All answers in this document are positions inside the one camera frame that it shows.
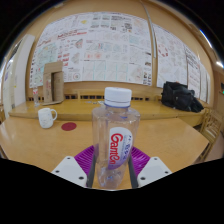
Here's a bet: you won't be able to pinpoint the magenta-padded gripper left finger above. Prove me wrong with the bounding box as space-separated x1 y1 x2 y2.
51 145 98 189

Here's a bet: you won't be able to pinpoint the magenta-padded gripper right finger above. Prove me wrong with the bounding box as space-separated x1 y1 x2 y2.
128 146 173 188

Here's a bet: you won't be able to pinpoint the clear plastic water bottle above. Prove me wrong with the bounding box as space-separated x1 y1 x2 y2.
91 87 141 190

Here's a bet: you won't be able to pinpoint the flat round red coaster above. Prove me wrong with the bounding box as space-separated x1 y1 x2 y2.
61 122 78 132

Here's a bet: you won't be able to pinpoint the white ceramic mug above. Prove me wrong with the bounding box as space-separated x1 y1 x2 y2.
37 107 58 129

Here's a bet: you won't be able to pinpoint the wooden chair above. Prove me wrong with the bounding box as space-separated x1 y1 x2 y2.
199 108 224 158

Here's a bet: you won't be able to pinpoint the row of wooden chairs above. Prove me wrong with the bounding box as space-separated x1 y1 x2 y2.
28 89 161 102

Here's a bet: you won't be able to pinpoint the black bag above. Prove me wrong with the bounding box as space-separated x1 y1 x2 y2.
160 81 205 113

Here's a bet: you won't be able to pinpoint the small clear drink bottle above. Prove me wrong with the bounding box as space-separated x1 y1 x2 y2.
32 87 40 108

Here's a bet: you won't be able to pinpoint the brown cardboard stand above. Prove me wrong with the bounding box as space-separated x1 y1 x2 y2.
42 61 65 106

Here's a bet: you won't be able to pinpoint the white door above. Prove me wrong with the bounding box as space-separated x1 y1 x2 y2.
2 34 36 118

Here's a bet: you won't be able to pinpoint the narrow wall poster sheets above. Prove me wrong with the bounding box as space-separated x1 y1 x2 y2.
152 23 212 104

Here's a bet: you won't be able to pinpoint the large wall poster sheet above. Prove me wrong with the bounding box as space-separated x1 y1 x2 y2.
29 12 154 88

